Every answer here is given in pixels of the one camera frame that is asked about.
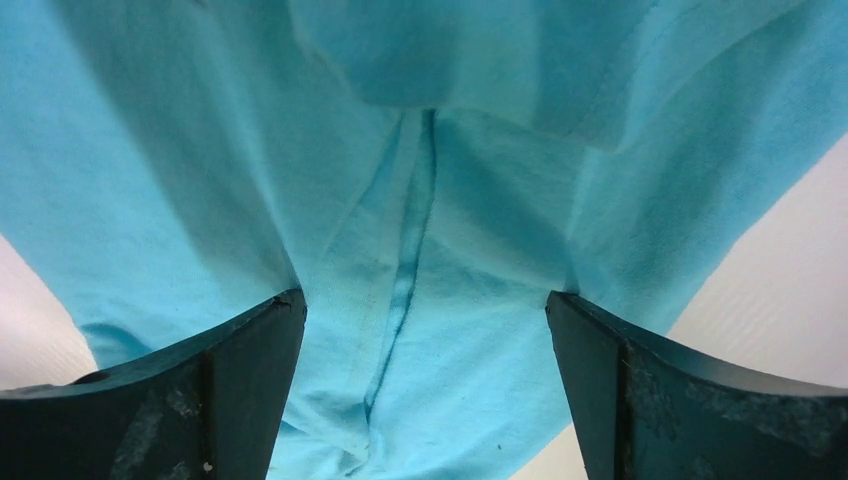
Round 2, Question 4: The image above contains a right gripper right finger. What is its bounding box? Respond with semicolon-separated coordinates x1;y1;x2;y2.
545;291;847;480

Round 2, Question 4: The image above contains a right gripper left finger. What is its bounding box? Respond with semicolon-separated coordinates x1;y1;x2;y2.
1;290;307;479

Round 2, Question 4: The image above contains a cyan t-shirt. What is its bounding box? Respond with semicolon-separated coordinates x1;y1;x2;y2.
1;1;847;479

